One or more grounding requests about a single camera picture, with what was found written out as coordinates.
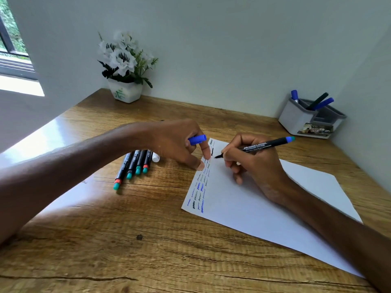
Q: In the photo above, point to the white flower pot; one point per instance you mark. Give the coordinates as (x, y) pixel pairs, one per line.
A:
(125, 91)

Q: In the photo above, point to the grey white pen holder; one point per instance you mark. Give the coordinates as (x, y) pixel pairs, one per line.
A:
(297, 118)

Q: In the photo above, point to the blue pen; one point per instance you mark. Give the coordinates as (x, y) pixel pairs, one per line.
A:
(294, 96)
(323, 104)

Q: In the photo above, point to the person's right forearm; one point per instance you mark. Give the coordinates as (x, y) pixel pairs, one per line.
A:
(342, 238)

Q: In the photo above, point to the black marker blue end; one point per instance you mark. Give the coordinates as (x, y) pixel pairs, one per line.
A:
(268, 143)

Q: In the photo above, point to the person's right thumb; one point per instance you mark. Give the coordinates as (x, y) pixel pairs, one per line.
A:
(229, 154)

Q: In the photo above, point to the dark green pen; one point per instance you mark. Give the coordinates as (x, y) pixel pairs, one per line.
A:
(317, 101)

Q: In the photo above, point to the blue marker cap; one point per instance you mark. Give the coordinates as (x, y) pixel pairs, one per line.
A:
(198, 139)

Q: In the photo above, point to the white artificial flowers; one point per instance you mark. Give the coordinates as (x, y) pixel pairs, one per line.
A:
(123, 59)

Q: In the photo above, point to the person's right hand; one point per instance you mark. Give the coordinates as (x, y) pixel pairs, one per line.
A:
(259, 167)

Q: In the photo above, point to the white marker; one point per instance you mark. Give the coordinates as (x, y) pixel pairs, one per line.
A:
(156, 157)

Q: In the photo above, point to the person's left thumb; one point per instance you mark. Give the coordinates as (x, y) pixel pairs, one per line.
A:
(191, 160)

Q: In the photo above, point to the person's left forearm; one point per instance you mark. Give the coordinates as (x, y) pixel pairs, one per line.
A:
(67, 167)

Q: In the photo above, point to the black marker orange teal end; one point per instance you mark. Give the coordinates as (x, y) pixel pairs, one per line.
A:
(147, 161)
(122, 170)

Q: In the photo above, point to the black window frame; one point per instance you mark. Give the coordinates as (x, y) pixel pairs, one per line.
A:
(12, 60)

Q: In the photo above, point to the white paper sheet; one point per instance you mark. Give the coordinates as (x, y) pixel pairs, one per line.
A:
(241, 207)

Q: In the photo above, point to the person's left hand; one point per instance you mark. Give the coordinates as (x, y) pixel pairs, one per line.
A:
(171, 138)

